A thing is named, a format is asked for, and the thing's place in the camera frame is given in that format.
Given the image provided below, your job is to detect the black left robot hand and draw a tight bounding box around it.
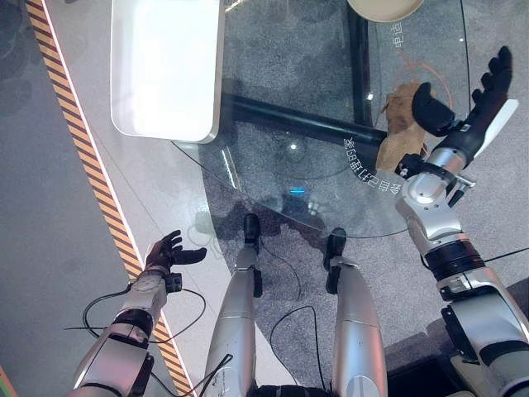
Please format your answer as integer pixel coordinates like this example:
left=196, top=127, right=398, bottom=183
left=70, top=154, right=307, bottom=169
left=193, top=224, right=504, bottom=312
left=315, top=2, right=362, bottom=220
left=145, top=229, right=207, bottom=275

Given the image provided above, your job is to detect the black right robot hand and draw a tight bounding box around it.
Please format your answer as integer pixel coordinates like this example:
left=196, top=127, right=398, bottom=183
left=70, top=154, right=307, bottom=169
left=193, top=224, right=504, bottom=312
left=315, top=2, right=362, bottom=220
left=412, top=45, right=520, bottom=160

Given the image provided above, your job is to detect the brown cleaning cloth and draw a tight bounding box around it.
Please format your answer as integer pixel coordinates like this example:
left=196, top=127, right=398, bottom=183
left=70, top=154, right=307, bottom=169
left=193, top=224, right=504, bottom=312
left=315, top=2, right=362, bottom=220
left=375, top=81, right=433, bottom=171

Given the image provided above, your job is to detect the white rectangular basket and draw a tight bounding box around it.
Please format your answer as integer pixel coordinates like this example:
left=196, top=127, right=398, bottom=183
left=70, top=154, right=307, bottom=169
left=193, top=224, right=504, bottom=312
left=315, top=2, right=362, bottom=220
left=110, top=0, right=226, bottom=145

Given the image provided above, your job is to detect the silver left robot leg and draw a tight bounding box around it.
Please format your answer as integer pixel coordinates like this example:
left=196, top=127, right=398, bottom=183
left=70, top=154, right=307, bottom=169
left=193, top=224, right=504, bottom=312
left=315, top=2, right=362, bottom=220
left=204, top=213, right=264, bottom=397

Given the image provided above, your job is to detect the silver robot leg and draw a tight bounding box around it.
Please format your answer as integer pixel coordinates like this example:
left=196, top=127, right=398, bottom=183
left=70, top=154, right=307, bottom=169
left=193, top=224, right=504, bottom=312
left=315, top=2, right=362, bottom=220
left=204, top=213, right=264, bottom=397
left=322, top=227, right=388, bottom=397

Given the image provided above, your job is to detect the yellow black hazard tape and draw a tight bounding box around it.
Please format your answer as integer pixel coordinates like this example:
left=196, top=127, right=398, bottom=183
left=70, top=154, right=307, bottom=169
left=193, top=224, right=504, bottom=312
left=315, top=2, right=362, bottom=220
left=24, top=0, right=195, bottom=397

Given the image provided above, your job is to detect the round glass table top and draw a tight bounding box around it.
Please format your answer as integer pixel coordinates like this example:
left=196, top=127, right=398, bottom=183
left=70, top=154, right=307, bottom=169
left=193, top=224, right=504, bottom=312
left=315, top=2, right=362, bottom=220
left=171, top=0, right=472, bottom=239

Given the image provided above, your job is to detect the beige round plate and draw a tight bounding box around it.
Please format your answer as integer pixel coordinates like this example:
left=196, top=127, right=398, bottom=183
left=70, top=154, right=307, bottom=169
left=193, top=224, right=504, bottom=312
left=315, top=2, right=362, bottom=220
left=346, top=0, right=425, bottom=23

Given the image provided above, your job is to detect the silver right robot leg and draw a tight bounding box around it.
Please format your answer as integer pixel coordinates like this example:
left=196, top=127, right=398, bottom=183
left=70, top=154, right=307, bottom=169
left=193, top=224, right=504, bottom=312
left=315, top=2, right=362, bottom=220
left=322, top=227, right=388, bottom=397

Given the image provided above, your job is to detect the black cable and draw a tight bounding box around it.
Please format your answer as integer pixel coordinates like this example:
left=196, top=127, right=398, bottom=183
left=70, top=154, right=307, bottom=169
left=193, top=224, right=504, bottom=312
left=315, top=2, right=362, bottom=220
left=64, top=281, right=207, bottom=344
left=269, top=304, right=327, bottom=392

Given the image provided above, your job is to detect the black table frame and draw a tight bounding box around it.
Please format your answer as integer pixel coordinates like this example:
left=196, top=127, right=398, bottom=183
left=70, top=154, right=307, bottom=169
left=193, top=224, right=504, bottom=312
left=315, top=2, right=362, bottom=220
left=220, top=7, right=389, bottom=146

